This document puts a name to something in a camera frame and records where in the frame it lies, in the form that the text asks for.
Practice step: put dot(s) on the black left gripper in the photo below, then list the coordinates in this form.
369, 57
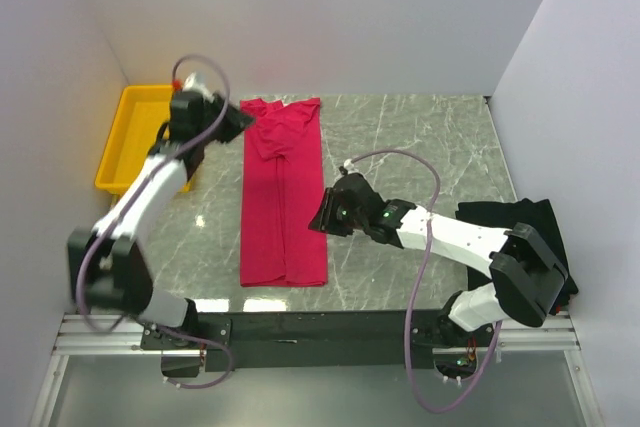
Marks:
235, 122

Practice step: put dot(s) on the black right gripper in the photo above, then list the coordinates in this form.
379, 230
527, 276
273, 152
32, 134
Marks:
324, 220

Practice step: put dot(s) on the red t shirt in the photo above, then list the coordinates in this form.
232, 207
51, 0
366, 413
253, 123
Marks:
282, 189

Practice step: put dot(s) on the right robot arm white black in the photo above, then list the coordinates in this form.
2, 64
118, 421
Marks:
524, 275

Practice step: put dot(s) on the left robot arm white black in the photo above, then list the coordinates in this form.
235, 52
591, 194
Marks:
107, 265

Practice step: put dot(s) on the folded black t shirt stack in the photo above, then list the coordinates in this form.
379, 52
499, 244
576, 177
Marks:
537, 214

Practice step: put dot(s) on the yellow plastic tray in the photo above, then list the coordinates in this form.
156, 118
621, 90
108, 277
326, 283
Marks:
141, 111

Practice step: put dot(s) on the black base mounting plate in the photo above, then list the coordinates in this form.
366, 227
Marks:
308, 339

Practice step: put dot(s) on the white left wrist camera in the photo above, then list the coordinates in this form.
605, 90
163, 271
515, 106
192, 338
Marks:
193, 83

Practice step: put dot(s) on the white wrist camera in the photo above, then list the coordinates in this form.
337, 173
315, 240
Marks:
193, 83
348, 167

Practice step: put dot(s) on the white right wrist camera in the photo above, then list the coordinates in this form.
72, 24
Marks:
348, 167

